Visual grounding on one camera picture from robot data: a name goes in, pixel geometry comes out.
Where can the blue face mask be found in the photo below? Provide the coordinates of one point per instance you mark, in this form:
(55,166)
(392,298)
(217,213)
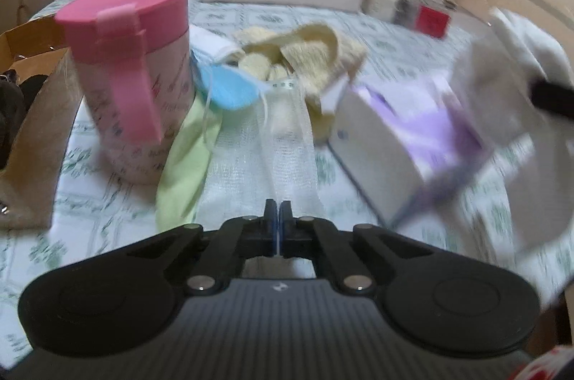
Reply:
(222,85)

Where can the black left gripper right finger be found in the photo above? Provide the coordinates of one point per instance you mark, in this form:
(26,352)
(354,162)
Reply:
(330,251)

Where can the purple tissue pack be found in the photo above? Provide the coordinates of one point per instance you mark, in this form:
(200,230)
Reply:
(405,146)

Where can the green floral tablecloth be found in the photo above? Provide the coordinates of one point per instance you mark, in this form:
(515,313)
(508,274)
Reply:
(97,211)

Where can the pink Hello Kitty cup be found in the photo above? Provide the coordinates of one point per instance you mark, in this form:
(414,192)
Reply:
(132,58)

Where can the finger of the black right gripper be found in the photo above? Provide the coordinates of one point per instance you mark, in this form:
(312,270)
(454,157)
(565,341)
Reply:
(552,98)

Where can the open brown cardboard tray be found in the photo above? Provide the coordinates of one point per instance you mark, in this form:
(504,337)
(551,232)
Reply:
(29,179)

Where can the cream knitted socks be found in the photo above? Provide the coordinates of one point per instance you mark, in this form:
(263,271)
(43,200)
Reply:
(320,58)

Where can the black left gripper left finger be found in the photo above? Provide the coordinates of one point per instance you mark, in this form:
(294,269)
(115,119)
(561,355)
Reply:
(228,248)

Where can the light green cloth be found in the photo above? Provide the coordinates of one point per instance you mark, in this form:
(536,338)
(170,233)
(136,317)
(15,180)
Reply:
(182,181)

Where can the black sleep mask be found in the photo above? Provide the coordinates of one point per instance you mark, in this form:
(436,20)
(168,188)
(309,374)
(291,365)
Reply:
(15,101)

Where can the white gauze cloth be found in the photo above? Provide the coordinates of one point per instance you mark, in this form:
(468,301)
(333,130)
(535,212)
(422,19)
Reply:
(273,155)

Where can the stack of books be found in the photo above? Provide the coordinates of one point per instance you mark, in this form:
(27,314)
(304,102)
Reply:
(430,17)

